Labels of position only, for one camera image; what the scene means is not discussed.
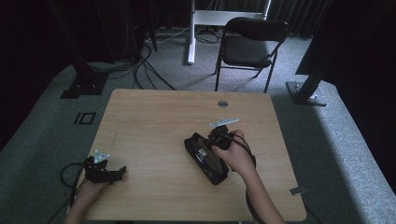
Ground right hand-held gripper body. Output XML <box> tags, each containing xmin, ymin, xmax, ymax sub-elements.
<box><xmin>208</xmin><ymin>117</ymin><xmax>240</xmax><ymax>150</ymax></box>

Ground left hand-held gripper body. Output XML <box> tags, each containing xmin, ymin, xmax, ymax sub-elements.
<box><xmin>83</xmin><ymin>148</ymin><xmax>119</xmax><ymax>185</ymax></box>

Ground black pencil case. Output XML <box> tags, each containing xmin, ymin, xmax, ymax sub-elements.
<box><xmin>183</xmin><ymin>132</ymin><xmax>231</xmax><ymax>187</ymax></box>

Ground person's left hand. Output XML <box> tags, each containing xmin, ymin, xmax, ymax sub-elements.
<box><xmin>76</xmin><ymin>181</ymin><xmax>109</xmax><ymax>203</ymax></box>

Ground person's right hand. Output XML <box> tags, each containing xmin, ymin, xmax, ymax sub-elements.
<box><xmin>211</xmin><ymin>129</ymin><xmax>257</xmax><ymax>180</ymax></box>

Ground black folding chair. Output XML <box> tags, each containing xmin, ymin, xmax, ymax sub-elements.
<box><xmin>214</xmin><ymin>16</ymin><xmax>290</xmax><ymax>94</ymax></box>

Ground grey tape strip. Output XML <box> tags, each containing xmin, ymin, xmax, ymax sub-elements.
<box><xmin>289</xmin><ymin>185</ymin><xmax>308</xmax><ymax>196</ymax></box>

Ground black metal stand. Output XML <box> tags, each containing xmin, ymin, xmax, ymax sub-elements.
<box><xmin>46</xmin><ymin>0</ymin><xmax>110</xmax><ymax>100</ymax></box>
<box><xmin>285</xmin><ymin>43</ymin><xmax>332</xmax><ymax>107</ymax></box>

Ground dark curtain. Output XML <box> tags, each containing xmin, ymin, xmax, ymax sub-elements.
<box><xmin>218</xmin><ymin>0</ymin><xmax>335</xmax><ymax>40</ymax></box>

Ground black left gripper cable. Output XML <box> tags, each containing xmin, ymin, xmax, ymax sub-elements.
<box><xmin>46</xmin><ymin>161</ymin><xmax>90</xmax><ymax>224</ymax></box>

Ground white desk frame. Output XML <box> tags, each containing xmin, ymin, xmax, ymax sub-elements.
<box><xmin>186</xmin><ymin>0</ymin><xmax>273</xmax><ymax>66</ymax></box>

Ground black floor cables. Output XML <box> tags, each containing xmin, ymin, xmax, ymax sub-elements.
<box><xmin>87</xmin><ymin>26</ymin><xmax>177</xmax><ymax>91</ymax></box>

